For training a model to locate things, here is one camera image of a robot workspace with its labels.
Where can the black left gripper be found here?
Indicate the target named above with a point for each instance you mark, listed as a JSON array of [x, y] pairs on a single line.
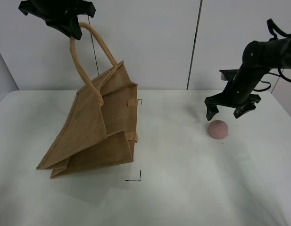
[[61, 15]]

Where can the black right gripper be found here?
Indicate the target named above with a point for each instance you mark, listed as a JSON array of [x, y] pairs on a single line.
[[237, 93]]

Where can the pink peach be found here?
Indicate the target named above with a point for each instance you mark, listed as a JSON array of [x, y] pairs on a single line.
[[218, 129]]

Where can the brown linen tote bag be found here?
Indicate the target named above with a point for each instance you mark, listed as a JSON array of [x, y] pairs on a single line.
[[100, 130]]

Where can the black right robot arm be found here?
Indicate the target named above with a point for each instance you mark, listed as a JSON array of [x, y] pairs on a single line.
[[258, 59]]

